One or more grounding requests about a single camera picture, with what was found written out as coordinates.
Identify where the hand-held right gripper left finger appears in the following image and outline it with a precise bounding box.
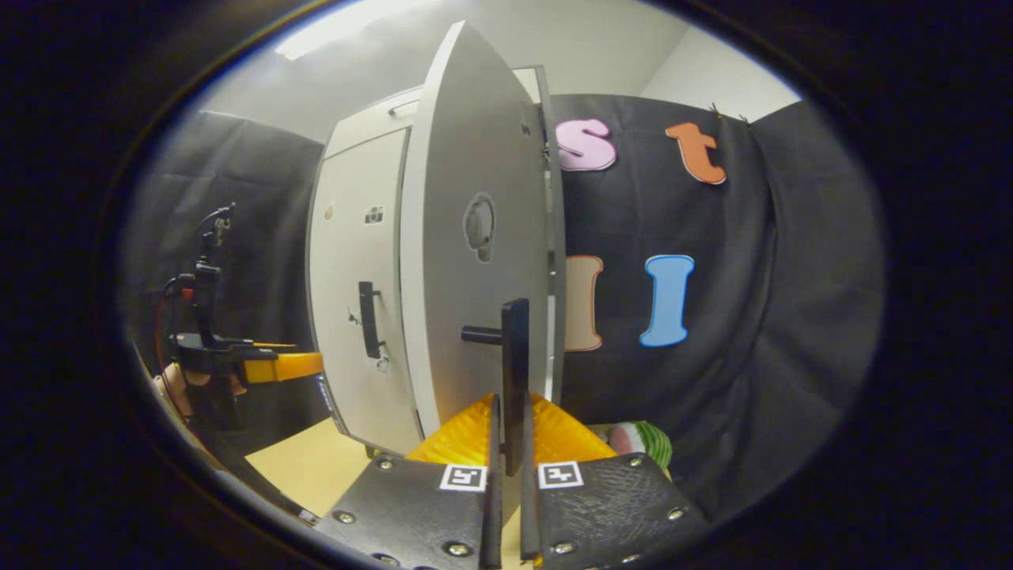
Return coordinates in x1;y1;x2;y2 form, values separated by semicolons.
315;393;505;570

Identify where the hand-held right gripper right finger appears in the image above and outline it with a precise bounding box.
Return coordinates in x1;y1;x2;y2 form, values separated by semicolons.
518;392;711;570

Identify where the camera-sticker white shoe cabinet door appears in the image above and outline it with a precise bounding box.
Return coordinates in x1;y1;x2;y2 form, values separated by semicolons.
307;128;424;456

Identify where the headphone-sticker white shoe cabinet door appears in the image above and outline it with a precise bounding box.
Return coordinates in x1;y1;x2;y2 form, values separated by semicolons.
400;20;555;476

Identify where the white double-door shoe cabinet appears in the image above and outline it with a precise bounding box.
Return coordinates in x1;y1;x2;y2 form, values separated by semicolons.
305;66;567;460

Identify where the green striped watermelon toy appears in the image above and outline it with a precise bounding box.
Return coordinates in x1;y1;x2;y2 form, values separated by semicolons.
608;421;673;469

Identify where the black backdrop cloth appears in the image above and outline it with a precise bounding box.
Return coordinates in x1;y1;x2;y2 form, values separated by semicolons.
123;109;327;456
546;93;887;523

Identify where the red cable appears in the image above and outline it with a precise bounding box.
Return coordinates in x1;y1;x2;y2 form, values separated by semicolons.
153;289;195;381

